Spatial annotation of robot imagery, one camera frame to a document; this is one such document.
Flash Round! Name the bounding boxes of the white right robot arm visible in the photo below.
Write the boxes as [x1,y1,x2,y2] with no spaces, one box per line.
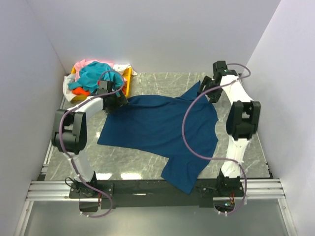
[198,60,261,196]

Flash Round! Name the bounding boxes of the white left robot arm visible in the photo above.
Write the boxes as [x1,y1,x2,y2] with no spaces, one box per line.
[51,78,128,198]

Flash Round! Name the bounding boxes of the dark blue t-shirt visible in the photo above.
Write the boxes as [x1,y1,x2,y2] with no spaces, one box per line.
[97,82,218,194]

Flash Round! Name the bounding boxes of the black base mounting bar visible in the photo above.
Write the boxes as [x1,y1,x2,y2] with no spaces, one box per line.
[69,177,244,212]

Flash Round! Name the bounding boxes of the yellow plastic bin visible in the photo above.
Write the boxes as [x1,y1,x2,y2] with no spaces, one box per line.
[70,66,132,102]

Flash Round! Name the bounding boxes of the white t-shirt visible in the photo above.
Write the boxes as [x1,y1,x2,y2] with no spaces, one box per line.
[62,63,138,103]

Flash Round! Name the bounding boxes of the teal t-shirt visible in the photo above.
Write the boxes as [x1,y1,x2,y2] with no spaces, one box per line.
[68,61,123,93]

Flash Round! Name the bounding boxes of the orange t-shirt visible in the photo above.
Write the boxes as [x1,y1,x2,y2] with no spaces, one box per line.
[72,87,91,97]

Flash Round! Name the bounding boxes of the aluminium frame rail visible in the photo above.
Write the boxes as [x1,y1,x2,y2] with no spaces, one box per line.
[17,99,298,236]

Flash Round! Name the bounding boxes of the pink t-shirt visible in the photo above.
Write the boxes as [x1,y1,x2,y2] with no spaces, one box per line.
[71,59,114,81]

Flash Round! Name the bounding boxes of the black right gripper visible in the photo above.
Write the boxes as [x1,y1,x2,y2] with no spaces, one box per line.
[196,76,223,105]

